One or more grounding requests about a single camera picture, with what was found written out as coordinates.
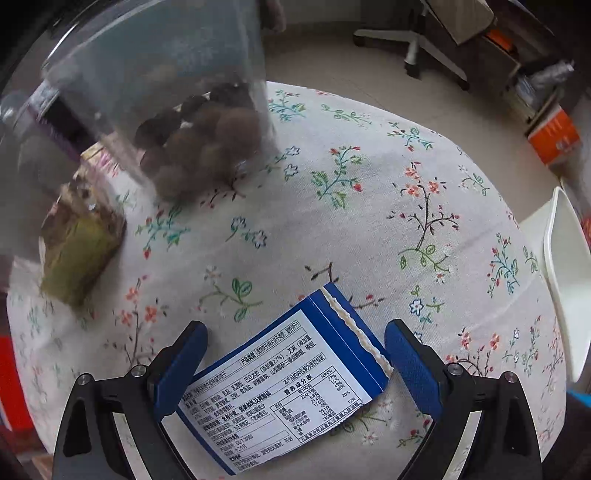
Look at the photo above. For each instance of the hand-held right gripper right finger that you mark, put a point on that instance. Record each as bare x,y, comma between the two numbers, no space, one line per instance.
411,364

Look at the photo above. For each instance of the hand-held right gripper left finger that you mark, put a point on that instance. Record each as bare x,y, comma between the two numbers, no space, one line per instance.
182,364

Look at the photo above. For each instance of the blue and white label box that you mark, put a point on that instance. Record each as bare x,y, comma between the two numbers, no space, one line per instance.
277,392

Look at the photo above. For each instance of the white plastic bin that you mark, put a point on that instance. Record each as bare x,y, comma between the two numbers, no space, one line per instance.
565,277

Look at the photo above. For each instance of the floral tablecloth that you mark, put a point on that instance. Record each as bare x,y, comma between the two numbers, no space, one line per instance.
346,230

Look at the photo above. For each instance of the green snack packet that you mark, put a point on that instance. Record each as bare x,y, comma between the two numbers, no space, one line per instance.
78,249

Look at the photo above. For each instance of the blue plastic stool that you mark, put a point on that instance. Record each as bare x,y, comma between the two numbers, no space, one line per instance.
581,401

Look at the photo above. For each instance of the red plastic item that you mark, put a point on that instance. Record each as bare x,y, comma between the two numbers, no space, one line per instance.
9,383

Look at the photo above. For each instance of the clear jar of brown balls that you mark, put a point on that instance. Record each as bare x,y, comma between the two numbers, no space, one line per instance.
194,138

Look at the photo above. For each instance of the clear plastic bag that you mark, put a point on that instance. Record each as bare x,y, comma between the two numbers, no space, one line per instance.
27,184

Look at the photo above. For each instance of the orange and white carton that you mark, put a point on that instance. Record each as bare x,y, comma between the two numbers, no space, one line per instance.
554,138

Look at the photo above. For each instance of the silver plastic bag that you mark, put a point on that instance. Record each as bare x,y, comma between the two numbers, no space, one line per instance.
551,74

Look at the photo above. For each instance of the white office chair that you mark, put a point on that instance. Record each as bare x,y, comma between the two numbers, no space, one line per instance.
415,41

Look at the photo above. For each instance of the flat orange box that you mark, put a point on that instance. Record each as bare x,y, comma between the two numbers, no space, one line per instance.
501,41

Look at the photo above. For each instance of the wooden desk with shelves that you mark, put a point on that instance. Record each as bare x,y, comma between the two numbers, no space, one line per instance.
531,41

